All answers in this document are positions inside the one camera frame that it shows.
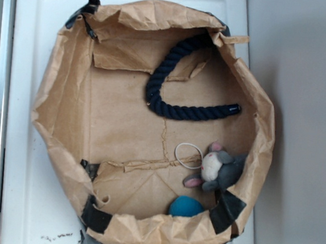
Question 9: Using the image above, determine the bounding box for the dark blue twisted rope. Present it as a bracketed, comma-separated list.
[143, 28, 249, 125]

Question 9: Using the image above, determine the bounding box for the white rubber band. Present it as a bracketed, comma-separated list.
[174, 142, 205, 171]

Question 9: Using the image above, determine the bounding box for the brown paper bag bin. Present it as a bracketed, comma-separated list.
[31, 0, 275, 244]

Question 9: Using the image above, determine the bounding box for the grey plush bunny toy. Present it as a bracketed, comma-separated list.
[183, 142, 248, 192]

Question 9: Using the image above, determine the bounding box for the teal blue ball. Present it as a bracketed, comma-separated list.
[168, 196, 204, 217]

